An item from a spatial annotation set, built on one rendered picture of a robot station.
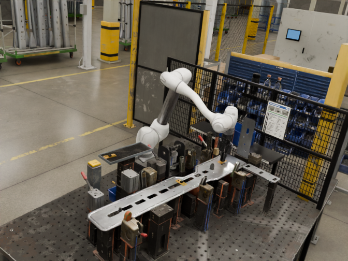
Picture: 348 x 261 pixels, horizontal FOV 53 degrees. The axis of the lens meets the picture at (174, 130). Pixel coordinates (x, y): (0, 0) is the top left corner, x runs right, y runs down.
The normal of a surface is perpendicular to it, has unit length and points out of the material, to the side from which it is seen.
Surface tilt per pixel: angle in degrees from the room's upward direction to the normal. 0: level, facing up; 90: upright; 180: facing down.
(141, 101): 90
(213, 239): 0
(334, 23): 90
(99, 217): 0
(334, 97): 90
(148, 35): 90
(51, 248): 0
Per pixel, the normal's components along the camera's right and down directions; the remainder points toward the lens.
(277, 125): -0.70, 0.21
